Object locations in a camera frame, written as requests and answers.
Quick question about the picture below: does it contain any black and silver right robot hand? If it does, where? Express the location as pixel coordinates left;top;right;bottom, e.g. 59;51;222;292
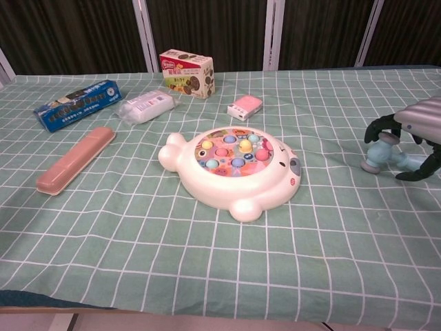
364;96;441;181

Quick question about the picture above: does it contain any light blue toy hammer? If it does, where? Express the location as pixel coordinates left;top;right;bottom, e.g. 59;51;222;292
360;133;430;174

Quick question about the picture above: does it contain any white fish-shaped toy game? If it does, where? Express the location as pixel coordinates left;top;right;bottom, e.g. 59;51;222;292
158;126;304;222

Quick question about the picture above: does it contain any small pink and white box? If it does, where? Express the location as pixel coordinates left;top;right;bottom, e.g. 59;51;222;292
227;94;263;121

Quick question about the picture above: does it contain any cream chocolate cookie box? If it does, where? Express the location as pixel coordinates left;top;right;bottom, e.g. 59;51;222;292
158;49;216;100

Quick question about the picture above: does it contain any green checked tablecloth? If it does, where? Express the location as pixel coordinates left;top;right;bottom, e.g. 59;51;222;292
0;65;441;328

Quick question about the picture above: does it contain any clear packet of white pads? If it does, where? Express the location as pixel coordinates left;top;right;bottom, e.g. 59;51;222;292
118;89;181;126

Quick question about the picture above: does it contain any blue Oreo cookie box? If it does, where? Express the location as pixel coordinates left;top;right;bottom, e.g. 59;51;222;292
33;79;125;133

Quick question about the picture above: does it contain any long pink plastic case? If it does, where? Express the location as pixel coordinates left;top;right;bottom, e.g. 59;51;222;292
36;126;117;197

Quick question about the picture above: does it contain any dark teal table pad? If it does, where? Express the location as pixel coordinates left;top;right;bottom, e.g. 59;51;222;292
0;289;116;310

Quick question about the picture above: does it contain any white frame post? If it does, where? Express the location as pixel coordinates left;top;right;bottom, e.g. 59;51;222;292
132;0;163;72
354;0;385;68
263;0;285;72
0;48;17;87

